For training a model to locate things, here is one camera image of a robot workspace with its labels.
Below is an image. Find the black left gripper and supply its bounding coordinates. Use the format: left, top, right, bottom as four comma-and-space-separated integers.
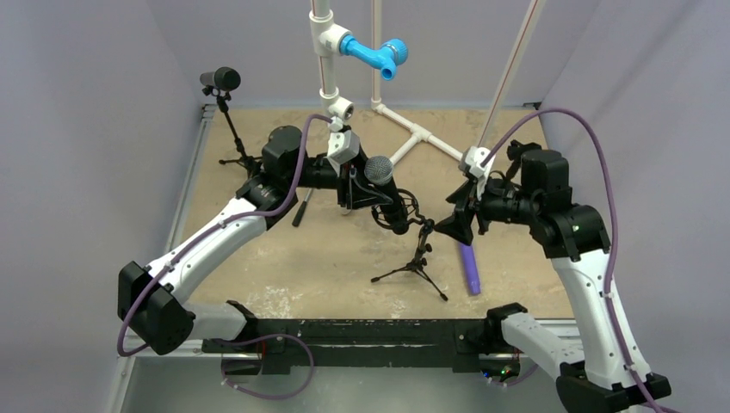
288, 144, 393, 209

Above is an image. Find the black speckled condenser microphone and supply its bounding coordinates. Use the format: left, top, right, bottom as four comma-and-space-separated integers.
364, 156, 409, 235

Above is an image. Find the black tripod stand with shockmount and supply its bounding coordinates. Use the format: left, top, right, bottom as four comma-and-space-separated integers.
370, 188, 449, 302

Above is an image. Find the purple microphone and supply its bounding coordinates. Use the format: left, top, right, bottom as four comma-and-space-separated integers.
459, 243, 481, 296

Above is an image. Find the black round-base microphone stand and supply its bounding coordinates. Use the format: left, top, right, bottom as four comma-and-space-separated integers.
505, 139, 542, 181

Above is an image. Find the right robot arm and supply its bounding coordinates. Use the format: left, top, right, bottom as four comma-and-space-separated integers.
435, 147, 671, 412

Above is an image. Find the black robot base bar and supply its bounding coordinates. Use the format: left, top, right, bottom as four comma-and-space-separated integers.
202, 303, 527, 374

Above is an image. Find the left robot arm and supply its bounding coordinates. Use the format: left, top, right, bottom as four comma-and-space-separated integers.
117, 124, 398, 357

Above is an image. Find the small black tripod stand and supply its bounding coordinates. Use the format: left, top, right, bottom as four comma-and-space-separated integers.
202, 85, 262, 177

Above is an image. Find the small dark grey microphone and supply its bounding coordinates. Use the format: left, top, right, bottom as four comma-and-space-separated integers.
199, 66, 241, 91

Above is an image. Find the blue plastic faucet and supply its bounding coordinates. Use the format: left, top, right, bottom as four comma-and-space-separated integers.
338, 34, 409, 81

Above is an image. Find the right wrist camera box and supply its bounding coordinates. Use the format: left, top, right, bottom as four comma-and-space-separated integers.
459, 146, 494, 200

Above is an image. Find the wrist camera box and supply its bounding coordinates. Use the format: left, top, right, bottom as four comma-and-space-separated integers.
326, 116, 361, 171
459, 146, 494, 200

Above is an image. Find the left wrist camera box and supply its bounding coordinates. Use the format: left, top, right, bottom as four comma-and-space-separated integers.
326, 116, 361, 171

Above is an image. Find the hammer with black handle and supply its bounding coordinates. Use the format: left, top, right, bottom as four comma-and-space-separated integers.
292, 188, 314, 227

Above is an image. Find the white PVC pipe frame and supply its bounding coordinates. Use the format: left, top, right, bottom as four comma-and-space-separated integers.
307, 0, 548, 170

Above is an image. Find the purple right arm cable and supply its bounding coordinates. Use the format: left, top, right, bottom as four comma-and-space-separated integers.
481, 108, 685, 413

